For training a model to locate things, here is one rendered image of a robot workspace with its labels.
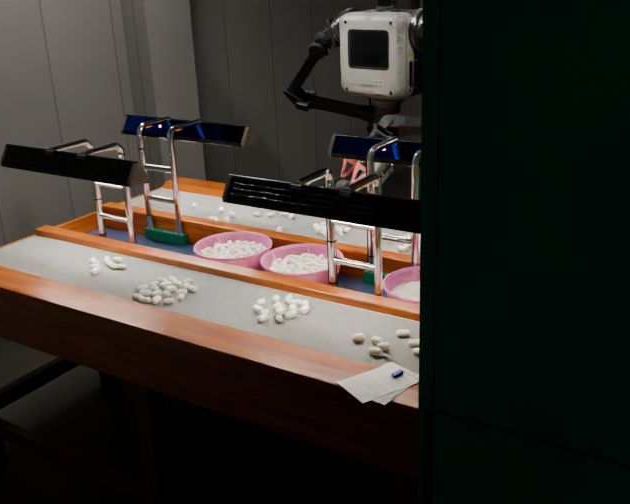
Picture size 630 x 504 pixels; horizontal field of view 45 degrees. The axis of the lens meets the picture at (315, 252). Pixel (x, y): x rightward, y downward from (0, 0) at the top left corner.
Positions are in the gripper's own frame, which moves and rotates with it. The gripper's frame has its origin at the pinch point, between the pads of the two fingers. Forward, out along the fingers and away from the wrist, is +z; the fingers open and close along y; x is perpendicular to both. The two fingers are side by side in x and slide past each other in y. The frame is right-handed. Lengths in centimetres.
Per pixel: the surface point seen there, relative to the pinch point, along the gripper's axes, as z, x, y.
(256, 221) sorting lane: 33.1, 13.2, 16.8
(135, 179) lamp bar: 38, 69, -22
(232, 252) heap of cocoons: 44, 24, -8
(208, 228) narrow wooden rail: 44, 29, 14
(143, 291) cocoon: 63, 53, -37
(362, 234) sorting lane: 13.6, -10.3, -14.2
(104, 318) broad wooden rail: 71, 63, -52
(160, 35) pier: -7, 55, 169
